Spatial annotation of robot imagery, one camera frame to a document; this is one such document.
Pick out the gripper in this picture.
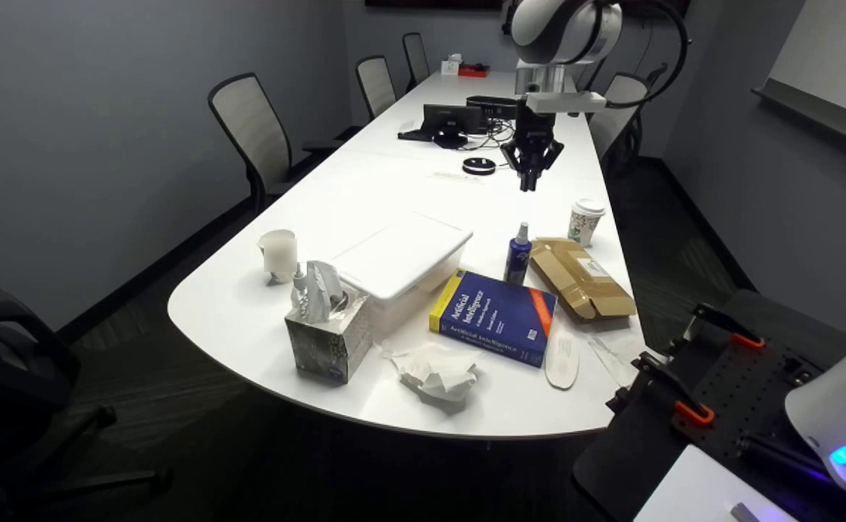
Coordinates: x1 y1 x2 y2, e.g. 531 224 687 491
500 109 565 192

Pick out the blue spray bottle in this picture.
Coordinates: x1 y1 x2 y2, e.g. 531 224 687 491
503 222 534 286

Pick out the black flat box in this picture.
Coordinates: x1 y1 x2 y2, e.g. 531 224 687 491
465 95 520 121

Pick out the paper coffee cup with lid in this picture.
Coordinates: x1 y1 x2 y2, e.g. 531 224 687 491
567 198 607 248

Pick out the black desk phone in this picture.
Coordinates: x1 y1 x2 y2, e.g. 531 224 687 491
397 103 484 151

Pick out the brown cardboard package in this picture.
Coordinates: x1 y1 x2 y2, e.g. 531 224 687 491
528 237 639 323

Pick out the grey mesh office chair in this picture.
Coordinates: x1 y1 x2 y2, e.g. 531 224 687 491
207 72 346 213
354 54 399 122
402 31 431 91

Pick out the blue hardcover book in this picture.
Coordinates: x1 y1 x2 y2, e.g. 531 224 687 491
428 269 559 368

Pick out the white plastic storage box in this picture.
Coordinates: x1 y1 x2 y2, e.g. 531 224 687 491
331 211 475 339

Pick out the white oval insole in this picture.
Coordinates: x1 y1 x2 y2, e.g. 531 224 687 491
544 328 581 391

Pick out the clear plastic wrapper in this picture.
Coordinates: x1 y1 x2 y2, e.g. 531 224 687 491
586 334 642 389

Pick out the crumpled white tissue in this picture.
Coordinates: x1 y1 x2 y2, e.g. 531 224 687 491
382 341 482 405

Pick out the black clamp with orange tips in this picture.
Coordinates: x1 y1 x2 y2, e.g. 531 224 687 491
605 351 716 428
684 302 766 351

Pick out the white plastic cup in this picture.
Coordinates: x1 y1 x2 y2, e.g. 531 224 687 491
257 228 299 284

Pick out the grey tissue box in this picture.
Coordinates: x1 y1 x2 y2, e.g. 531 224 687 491
284 260 373 384

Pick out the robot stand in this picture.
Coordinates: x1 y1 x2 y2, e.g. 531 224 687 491
573 290 846 522

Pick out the whiteboard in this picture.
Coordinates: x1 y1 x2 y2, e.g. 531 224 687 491
751 0 846 159

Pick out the white sheet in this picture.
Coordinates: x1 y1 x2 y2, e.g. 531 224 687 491
633 444 802 522

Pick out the black office chair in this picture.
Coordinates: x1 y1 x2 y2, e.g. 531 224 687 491
0 269 175 522

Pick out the black cable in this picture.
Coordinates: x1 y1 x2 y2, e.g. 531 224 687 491
478 118 518 152

